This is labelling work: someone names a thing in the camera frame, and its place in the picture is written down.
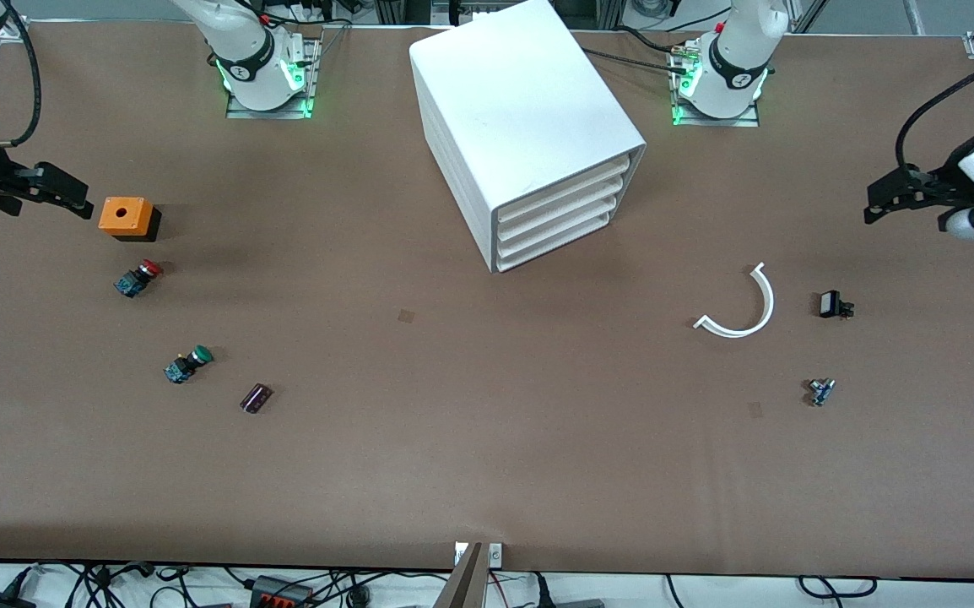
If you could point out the black orange power strip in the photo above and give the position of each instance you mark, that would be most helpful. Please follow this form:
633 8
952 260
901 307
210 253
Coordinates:
280 595

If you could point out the white drawer cabinet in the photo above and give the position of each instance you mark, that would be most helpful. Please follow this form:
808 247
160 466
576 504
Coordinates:
512 93

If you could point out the small blue grey component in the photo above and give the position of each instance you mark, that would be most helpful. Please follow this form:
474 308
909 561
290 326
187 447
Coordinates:
820 392

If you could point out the orange box with hole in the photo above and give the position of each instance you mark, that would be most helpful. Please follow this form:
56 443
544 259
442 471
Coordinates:
124 215

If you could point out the red push button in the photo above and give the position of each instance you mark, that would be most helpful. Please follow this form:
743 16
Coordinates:
134 280

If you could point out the dark purple capacitor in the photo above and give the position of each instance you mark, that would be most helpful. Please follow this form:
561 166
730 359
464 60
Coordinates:
256 398

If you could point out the white plastic drawer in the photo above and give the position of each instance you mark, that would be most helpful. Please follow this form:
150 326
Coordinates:
563 191
559 236
563 208
561 223

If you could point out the white curved plastic strip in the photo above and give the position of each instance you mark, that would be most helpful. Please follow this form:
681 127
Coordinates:
732 331

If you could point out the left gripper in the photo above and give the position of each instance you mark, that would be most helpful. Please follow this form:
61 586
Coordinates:
945 181

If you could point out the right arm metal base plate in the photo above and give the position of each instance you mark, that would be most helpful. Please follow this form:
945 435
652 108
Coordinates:
311 93

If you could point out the aluminium frame post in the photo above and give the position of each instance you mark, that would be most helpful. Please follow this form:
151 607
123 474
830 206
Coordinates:
601 13

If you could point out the small black switch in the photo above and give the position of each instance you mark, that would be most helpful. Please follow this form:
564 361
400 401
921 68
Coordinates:
830 304

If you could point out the wooden beam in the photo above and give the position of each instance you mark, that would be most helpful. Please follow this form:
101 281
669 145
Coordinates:
463 583

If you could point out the green push button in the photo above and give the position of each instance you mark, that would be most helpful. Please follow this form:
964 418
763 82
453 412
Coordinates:
186 366

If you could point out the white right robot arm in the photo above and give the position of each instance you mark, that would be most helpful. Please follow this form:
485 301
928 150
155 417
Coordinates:
251 67

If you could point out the small white bracket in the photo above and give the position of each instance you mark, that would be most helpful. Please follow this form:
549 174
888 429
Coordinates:
460 553
495 555

